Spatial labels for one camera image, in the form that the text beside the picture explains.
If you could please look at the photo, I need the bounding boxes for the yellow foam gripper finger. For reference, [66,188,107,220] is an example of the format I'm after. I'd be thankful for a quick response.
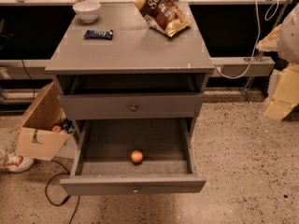
[255,24,281,52]
[263,63,299,120]

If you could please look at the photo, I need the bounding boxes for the orange fruit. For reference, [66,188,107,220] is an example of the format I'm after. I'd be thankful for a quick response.
[131,150,143,163]

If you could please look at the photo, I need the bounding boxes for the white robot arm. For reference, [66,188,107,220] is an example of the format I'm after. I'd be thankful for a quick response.
[256,5,299,120]

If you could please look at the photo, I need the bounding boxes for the closed grey top drawer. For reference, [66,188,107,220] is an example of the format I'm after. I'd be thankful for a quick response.
[58,93,202,120]

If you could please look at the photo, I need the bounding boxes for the grey drawer cabinet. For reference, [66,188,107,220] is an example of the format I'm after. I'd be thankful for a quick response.
[45,1,215,197]

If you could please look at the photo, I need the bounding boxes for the open grey middle drawer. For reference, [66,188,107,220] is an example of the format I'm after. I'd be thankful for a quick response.
[61,119,206,195]

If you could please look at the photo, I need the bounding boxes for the brown chip bag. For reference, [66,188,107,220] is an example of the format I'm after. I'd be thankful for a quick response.
[133,0,192,37]

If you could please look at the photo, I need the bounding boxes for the blue candy bar wrapper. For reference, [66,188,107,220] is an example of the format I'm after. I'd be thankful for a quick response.
[83,30,113,40]

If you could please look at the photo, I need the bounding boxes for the white ceramic bowl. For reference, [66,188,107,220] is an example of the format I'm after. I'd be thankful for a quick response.
[73,1,101,23]

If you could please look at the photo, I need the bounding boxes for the red apple in box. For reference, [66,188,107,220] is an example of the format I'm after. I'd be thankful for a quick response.
[51,125,62,133]

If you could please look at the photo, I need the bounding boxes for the open cardboard box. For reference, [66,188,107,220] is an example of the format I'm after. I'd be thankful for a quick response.
[13,82,76,161]

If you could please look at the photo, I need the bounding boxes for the white and red sneaker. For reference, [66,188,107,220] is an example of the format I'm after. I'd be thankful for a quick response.
[0,149,35,173]

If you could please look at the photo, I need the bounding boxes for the white hanging cable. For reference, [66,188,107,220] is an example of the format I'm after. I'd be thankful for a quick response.
[214,0,280,80]

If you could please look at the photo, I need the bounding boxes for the black floor cable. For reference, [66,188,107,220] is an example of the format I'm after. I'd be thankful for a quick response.
[44,160,80,224]

